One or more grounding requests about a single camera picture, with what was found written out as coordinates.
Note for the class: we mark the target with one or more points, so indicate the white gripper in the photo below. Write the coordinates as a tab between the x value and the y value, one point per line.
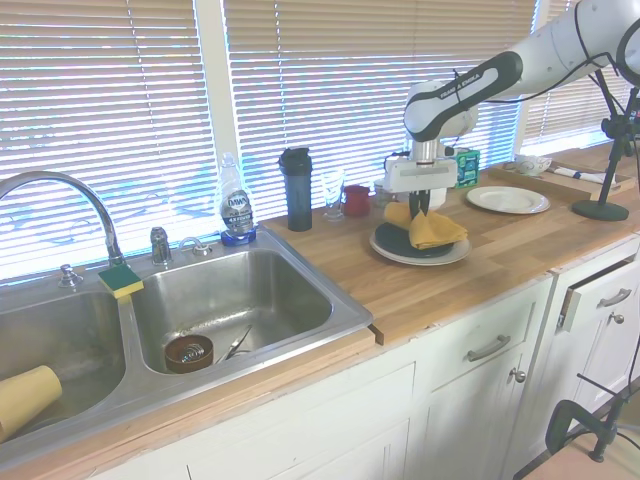
425	176

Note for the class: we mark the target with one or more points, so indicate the yellow terry cloth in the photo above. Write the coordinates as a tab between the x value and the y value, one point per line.
435	230

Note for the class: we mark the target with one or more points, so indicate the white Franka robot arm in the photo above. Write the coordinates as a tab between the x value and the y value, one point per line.
435	115

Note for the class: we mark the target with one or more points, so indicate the dark blue plate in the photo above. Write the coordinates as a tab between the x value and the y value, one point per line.
392	240

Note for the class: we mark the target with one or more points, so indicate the large beige plate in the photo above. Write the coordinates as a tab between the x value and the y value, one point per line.
462	251

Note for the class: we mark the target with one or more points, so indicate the white dinner plate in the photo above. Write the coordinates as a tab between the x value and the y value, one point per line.
507	200

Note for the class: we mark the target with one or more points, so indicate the small clear jar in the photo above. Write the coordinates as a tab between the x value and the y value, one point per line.
379	195

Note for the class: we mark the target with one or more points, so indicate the green cardboard box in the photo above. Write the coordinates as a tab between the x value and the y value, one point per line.
469	170

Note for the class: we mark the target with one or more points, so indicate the red mug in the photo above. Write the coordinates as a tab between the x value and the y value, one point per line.
356	202

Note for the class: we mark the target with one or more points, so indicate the clear drinking glass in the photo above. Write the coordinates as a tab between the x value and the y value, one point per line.
333	192

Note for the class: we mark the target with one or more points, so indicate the white patterned bowl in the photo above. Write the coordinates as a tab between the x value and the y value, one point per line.
532	164

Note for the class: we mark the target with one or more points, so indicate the black shaker bottle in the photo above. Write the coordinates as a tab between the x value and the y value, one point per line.
299	200

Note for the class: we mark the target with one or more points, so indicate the wooden tray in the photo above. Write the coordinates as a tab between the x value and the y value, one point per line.
560	184

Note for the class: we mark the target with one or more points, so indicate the white rolled napkin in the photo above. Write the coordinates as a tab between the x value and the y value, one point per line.
567	172

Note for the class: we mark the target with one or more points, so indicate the beige window blind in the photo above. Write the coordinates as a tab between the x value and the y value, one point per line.
325	75
560	125
100	100

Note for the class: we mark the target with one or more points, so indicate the clear Dawn soap bottle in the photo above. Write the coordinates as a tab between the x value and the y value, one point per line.
237	210

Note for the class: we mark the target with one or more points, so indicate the white open drawer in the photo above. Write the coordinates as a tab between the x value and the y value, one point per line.
585	315

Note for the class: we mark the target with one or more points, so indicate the round metal cabinet knob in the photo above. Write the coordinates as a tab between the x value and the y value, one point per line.
520	376
618	318

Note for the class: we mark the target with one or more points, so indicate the stainless steel double sink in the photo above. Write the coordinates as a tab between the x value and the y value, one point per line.
225	295

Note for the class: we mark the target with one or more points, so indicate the metal tongs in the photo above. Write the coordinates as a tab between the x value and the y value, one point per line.
237	342

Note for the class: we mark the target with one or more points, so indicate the white kitchen base cabinet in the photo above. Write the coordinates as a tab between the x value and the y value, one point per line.
300	425

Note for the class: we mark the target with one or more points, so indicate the black C-clamp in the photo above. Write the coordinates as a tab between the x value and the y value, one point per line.
560	420

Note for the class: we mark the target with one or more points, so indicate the brown bowl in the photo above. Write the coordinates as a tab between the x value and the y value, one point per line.
175	357

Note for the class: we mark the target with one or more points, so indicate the green and yellow sponge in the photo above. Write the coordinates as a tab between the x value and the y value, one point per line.
120	281

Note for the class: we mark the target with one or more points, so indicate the chrome gooseneck faucet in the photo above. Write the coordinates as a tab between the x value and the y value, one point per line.
107	225

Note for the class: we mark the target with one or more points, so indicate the chrome sprayer cap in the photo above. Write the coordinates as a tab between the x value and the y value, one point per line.
67	277

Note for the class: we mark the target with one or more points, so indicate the yellow plastic cup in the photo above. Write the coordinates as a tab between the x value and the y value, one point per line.
30	400

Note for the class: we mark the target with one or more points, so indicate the black round-base camera stand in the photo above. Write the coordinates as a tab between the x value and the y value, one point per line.
600	210

